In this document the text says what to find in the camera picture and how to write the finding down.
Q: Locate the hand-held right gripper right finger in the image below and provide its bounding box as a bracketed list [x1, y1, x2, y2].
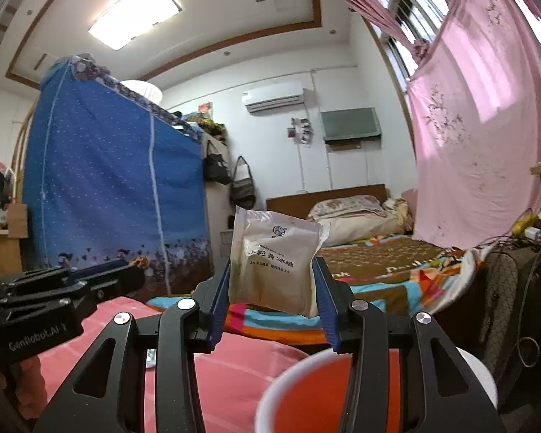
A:
[312, 256, 508, 433]

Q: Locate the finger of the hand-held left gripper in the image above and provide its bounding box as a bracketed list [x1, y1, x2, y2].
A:
[0, 264, 146, 308]
[0, 259, 128, 297]

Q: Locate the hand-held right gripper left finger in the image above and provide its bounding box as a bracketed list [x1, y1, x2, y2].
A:
[34, 259, 233, 433]

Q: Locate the beige paper packet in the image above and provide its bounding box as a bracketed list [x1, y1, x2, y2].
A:
[229, 205, 331, 319]

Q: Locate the person's left hand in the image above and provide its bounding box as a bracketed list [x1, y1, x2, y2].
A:
[6, 355, 49, 421]

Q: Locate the colourful printed blanket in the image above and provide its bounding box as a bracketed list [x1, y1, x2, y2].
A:
[146, 233, 483, 346]

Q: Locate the pink checked bedsheet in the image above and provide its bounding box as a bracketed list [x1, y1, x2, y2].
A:
[36, 295, 312, 433]

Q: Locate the folded cream quilt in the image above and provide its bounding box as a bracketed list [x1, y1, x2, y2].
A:
[318, 198, 415, 246]

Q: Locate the brown cardboard box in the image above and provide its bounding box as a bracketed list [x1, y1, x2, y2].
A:
[2, 203, 28, 238]

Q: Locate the floral pillow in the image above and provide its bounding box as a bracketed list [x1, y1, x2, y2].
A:
[307, 195, 388, 220]

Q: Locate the blue dotted fabric wardrobe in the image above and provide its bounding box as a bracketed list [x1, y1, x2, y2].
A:
[22, 54, 212, 296]

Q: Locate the wooden bed headboard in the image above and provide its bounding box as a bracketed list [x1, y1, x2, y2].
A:
[265, 183, 386, 219]

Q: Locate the grey brown handbag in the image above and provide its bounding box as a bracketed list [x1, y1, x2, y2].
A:
[229, 156, 256, 210]

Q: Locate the black handbag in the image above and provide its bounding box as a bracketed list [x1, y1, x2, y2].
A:
[204, 137, 232, 185]

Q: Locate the clutter on wardrobe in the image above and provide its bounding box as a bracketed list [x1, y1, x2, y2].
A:
[169, 101, 228, 138]

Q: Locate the black floor fan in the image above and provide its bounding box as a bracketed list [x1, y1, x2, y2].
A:
[480, 246, 541, 371]

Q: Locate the white round basket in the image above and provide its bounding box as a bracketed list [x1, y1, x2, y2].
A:
[119, 79, 164, 106]

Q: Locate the white air conditioner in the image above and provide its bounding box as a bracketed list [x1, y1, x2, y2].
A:
[242, 82, 306, 114]

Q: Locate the yellow and white power strip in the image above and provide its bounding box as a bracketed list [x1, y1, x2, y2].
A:
[511, 214, 541, 241]

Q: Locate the pink embroidered hanging cloth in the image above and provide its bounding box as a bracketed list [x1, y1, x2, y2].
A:
[406, 0, 541, 251]

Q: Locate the rectangular ceiling light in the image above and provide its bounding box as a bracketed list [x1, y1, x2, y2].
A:
[88, 0, 183, 50]

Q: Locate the barred window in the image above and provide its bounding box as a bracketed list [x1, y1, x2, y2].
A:
[365, 0, 541, 86]

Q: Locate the pink gathered curtain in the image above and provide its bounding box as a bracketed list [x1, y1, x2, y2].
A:
[345, 0, 465, 50]

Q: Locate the wall socket cluster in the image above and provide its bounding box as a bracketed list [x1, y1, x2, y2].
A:
[286, 116, 314, 145]

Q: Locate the green cloth-covered wall unit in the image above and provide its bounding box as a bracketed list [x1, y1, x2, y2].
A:
[319, 107, 383, 145]

